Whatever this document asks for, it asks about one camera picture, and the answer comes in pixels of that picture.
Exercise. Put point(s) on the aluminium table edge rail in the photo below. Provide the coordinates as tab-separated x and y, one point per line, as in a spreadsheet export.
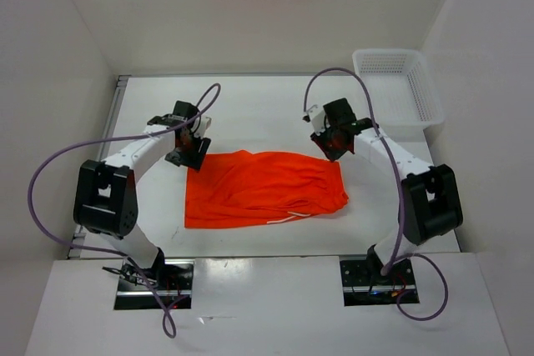
86	244

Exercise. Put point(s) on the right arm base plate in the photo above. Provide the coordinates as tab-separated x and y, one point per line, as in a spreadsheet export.
360	288

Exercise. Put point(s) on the orange shorts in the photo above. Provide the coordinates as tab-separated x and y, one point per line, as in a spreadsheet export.
243	189

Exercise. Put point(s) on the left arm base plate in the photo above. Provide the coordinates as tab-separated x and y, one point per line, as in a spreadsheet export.
175	291

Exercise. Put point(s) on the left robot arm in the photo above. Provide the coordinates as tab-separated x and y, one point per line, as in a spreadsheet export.
106	201

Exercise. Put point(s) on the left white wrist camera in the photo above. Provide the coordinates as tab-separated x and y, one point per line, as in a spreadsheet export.
201	126

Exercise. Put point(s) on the white plastic basket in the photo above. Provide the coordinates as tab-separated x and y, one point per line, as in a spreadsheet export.
401	89

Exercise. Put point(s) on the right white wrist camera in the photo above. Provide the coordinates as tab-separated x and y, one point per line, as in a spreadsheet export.
316	116

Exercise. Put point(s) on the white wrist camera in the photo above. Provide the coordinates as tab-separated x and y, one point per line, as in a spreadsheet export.
316	116
201	126

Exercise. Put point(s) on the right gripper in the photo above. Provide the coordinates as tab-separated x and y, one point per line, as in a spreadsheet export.
331	154

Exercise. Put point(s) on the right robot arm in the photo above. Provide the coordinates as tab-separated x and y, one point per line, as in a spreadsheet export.
429	202

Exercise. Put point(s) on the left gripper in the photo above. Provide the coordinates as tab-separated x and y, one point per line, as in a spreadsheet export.
193	160

